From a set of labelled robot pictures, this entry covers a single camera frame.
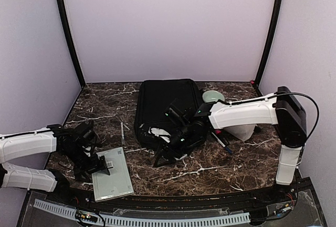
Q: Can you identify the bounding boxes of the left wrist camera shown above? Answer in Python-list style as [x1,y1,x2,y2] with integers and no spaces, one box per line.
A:
[75,121,97,147]

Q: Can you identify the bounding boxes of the clear silver pen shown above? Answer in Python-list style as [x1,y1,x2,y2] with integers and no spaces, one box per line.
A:
[120,122,125,146]

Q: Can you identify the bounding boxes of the right black corner post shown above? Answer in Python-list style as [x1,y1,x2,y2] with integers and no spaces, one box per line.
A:
[254,0,282,88]

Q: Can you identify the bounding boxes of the pale green ceramic bowl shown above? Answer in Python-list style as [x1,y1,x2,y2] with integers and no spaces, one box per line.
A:
[202,90,225,103]

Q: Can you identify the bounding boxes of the red black marker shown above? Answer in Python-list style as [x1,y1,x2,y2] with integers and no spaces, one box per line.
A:
[213,130,223,140]

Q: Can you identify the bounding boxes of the small circuit board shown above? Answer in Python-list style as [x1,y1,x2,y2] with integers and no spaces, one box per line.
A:
[75,210,98,223]

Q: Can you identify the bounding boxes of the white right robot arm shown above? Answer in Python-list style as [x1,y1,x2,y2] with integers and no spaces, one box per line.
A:
[148,86,311,203]

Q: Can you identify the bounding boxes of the white pouch bag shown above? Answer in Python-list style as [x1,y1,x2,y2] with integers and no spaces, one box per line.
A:
[225,124,257,142]

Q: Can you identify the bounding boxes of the white slotted cable duct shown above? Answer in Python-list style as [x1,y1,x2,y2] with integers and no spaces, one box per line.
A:
[33,199,250,227]

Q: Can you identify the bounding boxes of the grey notebook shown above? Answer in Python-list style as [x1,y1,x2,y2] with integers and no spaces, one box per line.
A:
[91,147,134,202]

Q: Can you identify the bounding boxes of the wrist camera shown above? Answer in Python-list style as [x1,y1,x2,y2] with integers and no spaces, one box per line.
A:
[164,99,194,126]
[75,121,97,147]

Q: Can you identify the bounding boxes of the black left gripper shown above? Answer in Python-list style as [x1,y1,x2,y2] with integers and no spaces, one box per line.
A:
[63,146,110,183]

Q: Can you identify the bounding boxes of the left black corner post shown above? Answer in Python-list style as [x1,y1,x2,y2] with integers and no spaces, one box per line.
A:
[56,0,86,88]

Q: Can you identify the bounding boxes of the black student bag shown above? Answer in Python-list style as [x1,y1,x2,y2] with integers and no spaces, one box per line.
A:
[134,79,210,153]

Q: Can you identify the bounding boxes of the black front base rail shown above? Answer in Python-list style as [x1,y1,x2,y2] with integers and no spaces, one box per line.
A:
[21,177,318,214]

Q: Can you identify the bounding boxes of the black corner post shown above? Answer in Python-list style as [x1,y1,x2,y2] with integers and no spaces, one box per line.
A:
[254,0,282,88]
[56,0,86,88]

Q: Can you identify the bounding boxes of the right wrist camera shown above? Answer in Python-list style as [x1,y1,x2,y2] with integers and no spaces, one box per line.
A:
[164,99,194,126]

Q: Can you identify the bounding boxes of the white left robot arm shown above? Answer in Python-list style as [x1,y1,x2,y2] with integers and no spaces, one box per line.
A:
[1,121,112,204]

